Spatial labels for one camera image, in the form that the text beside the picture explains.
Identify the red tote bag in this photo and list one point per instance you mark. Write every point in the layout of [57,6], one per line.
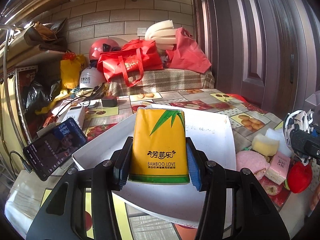
[130,62]

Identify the black smartphone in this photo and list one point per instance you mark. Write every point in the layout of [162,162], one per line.
[53,149]

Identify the pink red helmet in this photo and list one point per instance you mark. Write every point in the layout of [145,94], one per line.
[103,45]

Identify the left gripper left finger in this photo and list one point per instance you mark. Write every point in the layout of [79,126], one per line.
[108,176]

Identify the cream foam roll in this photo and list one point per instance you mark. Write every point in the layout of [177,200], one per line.
[163,34]

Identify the pink fluffy cloth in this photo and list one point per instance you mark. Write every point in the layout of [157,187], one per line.
[253,161]

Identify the black white patterned cloth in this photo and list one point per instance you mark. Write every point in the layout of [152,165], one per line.
[298,120]

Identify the black plastic bag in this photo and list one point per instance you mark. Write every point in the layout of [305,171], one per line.
[38,95]

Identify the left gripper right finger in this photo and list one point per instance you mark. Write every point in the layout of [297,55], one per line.
[209,177]

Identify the yellow bamboo tissue pack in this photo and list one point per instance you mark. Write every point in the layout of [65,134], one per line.
[159,152]

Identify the white foam block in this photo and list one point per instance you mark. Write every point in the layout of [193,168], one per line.
[279,136]

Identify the dark wooden door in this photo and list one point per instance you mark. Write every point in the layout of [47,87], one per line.
[264,50]

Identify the fruit pattern tablecloth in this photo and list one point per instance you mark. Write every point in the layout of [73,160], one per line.
[249,210]

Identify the yellow green sponge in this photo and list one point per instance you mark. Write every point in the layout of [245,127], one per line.
[264,145]

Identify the small black box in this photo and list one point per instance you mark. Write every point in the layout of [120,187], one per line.
[109,101]

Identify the red apple plush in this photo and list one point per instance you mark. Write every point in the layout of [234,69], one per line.
[298,178]

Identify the white helmet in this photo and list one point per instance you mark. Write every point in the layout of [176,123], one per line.
[90,78]

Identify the yellow plastic bag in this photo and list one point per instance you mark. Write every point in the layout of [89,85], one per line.
[71,66]

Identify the pink tissue packet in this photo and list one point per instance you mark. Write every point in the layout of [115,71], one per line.
[278,169]

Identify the red fabric bag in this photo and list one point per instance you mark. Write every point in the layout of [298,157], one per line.
[187,55]

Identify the plaid covered cabinet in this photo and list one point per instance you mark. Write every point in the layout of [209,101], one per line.
[156,81]

